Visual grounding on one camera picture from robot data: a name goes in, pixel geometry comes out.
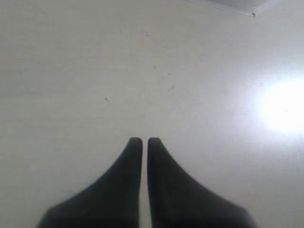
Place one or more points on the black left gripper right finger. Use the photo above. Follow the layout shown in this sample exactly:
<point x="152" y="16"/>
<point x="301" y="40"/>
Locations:
<point x="179" y="201"/>

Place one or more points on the white plastic drawer cabinet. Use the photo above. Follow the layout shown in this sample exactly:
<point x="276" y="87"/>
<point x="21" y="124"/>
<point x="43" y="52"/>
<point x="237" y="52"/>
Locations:
<point x="245" y="7"/>

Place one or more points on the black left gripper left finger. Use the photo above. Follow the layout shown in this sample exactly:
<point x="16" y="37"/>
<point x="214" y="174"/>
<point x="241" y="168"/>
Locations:
<point x="110" y="202"/>

